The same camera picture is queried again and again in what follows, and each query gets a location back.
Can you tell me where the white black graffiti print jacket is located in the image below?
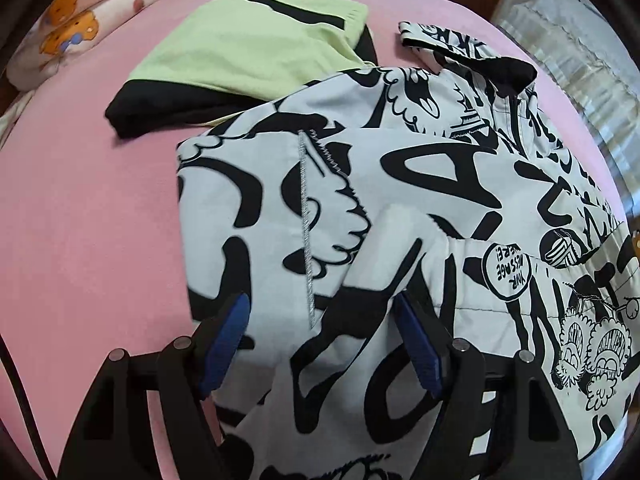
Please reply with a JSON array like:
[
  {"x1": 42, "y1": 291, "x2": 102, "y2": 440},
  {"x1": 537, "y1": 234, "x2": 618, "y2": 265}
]
[{"x1": 177, "y1": 22, "x2": 639, "y2": 479}]

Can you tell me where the pink bed sheet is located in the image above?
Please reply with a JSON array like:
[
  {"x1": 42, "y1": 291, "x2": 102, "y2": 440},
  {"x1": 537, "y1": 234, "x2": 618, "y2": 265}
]
[{"x1": 1, "y1": 0, "x2": 626, "y2": 479}]

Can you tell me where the lace covered furniture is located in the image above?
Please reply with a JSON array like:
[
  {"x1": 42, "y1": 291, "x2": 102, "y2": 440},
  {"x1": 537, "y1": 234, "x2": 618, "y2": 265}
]
[{"x1": 491, "y1": 0, "x2": 640, "y2": 181}]

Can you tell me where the green black folded garment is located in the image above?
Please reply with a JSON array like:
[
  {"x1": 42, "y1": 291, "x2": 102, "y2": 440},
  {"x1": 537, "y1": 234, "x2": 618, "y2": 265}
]
[{"x1": 105, "y1": 0, "x2": 378, "y2": 140}]

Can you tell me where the pink bear print quilt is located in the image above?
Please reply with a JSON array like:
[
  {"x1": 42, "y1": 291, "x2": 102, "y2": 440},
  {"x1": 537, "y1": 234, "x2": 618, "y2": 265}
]
[{"x1": 6, "y1": 0, "x2": 158, "y2": 92}]

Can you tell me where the black cable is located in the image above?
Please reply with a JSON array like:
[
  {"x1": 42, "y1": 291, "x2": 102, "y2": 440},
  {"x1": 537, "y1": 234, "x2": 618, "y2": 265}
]
[{"x1": 0, "y1": 334, "x2": 57, "y2": 480}]

